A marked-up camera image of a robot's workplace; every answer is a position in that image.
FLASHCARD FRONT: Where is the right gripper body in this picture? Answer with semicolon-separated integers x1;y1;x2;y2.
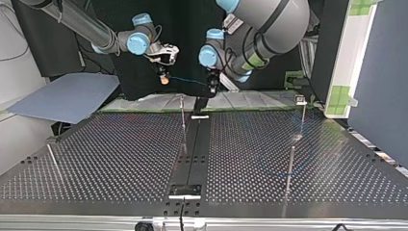
154;62;171;79

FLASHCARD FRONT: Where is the black panel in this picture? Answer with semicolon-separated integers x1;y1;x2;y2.
12;0;350;102

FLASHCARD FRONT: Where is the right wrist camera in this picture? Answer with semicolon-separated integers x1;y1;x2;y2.
143;42;180;67

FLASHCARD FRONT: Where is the grey board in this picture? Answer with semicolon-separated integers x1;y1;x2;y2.
5;72;120;125

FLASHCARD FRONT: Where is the black cable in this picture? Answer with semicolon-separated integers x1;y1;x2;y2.
178;197;187;231

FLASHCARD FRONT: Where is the metal post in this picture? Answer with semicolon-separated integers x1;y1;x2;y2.
284;145;296;195
178;94;189;147
46;143;65;182
293;93;308;140

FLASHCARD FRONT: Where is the blue cable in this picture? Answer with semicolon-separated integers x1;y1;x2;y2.
168;75;211;88

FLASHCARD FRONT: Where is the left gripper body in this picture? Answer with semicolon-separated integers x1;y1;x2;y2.
206;69;221;96

